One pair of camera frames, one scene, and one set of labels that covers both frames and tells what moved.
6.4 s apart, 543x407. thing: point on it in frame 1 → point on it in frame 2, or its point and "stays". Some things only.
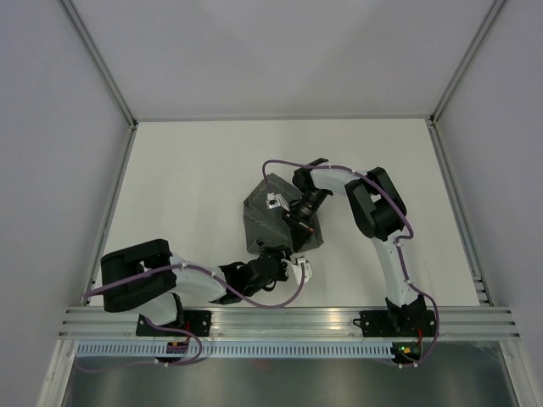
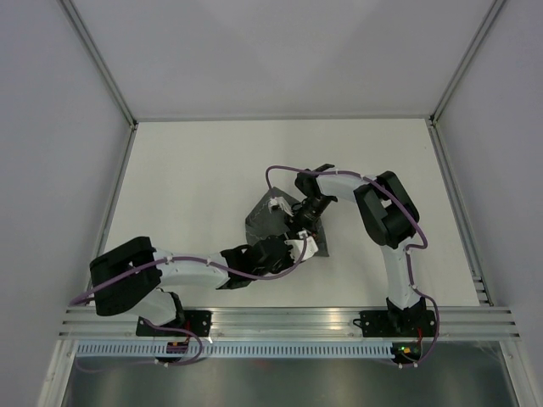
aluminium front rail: [298, 323] stays
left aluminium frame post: [77, 21] stays
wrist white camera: [275, 200] stays
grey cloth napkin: [282, 189] → [264, 222]
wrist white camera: [296, 260] → [295, 251]
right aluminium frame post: [489, 17] stays
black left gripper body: [281, 253] → [284, 263]
